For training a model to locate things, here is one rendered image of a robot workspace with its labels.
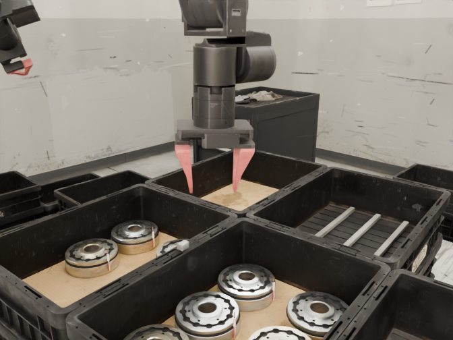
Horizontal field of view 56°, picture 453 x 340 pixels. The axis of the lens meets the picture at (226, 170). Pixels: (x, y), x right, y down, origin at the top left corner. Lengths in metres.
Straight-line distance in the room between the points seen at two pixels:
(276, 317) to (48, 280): 0.43
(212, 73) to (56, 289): 0.51
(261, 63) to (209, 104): 0.10
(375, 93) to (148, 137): 2.19
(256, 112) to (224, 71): 1.58
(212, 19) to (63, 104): 3.38
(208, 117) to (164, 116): 3.92
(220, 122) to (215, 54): 0.09
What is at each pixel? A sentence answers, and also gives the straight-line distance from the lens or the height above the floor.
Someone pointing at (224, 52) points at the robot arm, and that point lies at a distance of 0.56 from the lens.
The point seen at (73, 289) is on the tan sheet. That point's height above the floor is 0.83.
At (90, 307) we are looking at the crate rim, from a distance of 0.64.
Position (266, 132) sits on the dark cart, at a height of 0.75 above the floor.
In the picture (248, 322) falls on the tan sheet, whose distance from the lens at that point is 0.75.
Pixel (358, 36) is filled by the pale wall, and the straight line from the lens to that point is 4.10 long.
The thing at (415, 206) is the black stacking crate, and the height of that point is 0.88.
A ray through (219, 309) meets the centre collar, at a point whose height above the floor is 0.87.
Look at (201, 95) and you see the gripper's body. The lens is 0.57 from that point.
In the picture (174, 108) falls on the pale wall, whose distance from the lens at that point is 4.55.
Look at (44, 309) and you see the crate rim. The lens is 0.66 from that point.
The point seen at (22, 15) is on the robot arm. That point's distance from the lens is 1.15.
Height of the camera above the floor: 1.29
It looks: 19 degrees down
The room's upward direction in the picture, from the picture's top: straight up
